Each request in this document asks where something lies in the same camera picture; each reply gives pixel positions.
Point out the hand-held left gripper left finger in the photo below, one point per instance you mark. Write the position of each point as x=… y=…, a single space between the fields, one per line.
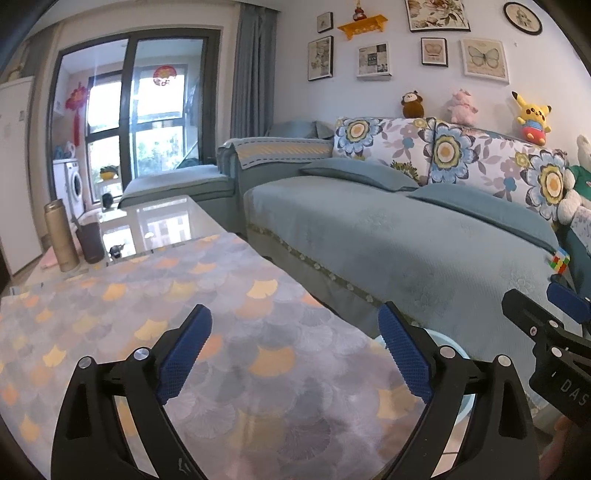
x=184 y=355

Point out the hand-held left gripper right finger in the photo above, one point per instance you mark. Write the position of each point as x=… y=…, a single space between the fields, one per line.
x=406 y=355

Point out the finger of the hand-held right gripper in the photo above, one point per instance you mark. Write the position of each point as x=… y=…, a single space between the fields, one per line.
x=526 y=314
x=570 y=302

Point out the light blue perforated basket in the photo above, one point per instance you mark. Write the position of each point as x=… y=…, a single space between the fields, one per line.
x=465 y=405

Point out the person's right forearm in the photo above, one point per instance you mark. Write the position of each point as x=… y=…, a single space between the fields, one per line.
x=565 y=438

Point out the colourful puzzle cube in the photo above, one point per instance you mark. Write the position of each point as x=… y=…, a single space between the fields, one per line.
x=559 y=261

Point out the floral armrest cover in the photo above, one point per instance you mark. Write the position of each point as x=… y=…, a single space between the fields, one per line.
x=582 y=228

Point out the grey fan-patterned tablecloth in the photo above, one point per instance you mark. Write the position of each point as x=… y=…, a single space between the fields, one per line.
x=254 y=323

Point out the flat teal pillow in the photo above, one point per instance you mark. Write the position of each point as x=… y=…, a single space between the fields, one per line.
x=360 y=173
x=485 y=207

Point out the teal fabric sofa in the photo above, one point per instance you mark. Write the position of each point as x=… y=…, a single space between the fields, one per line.
x=369 y=244

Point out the white teddy bear green shirt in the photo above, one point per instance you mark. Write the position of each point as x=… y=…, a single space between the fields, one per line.
x=579 y=184

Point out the floral sofa back cushion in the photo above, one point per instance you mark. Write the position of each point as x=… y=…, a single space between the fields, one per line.
x=374 y=138
x=547 y=184
x=466 y=157

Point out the small dark figurine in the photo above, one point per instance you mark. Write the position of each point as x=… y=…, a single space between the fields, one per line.
x=115 y=250

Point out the glass top coffee table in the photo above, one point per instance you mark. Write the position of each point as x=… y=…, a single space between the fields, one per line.
x=152 y=226

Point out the dark cylindrical cup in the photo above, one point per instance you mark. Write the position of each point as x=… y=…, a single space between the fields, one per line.
x=91 y=242

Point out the gold thermos bottle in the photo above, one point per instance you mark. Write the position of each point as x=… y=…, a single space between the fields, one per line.
x=61 y=235

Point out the yellow mouse plush toy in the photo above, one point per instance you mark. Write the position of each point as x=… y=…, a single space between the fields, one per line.
x=532 y=117

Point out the yellow ornament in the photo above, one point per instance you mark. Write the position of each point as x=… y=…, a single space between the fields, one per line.
x=109 y=173

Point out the white washing machine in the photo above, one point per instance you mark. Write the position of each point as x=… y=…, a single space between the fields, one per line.
x=69 y=184

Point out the pink pig plush toy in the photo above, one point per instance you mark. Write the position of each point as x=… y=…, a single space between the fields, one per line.
x=463 y=107

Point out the striped sofa backrest cover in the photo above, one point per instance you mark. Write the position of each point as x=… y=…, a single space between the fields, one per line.
x=281 y=150

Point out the brown monkey plush toy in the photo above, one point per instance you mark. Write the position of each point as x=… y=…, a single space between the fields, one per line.
x=412 y=105

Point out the black framed glass door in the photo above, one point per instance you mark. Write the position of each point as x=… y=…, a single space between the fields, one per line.
x=138 y=115

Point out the white cabinet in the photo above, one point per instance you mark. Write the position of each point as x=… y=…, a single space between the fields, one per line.
x=16 y=175

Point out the red round window decoration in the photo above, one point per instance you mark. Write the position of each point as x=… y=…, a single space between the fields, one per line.
x=163 y=76

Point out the grey blue curtain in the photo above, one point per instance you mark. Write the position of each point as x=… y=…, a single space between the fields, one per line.
x=254 y=69

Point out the red gourd ornament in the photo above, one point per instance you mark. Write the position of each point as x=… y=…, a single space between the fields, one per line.
x=357 y=9

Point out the large butterfly picture frame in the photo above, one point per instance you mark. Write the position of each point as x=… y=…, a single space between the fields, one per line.
x=485 y=59

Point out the red knot wall hanging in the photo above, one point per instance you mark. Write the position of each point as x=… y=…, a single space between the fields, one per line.
x=76 y=108

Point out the small butterfly picture frame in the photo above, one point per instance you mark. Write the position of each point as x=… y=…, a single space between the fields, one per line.
x=434 y=50

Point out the round black picture frame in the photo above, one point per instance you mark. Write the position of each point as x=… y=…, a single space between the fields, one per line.
x=522 y=17

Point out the newspaper collage wall canvas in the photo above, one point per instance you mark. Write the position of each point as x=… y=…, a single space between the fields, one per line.
x=374 y=60

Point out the botanical print black frame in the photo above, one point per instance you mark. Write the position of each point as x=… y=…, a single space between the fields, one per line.
x=320 y=57

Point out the flower painting frame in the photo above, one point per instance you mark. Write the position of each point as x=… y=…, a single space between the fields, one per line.
x=436 y=13

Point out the yellow wall shelf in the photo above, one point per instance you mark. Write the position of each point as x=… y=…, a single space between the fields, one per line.
x=362 y=25

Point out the small black picture frame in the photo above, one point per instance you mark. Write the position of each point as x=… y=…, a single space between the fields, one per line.
x=325 y=22

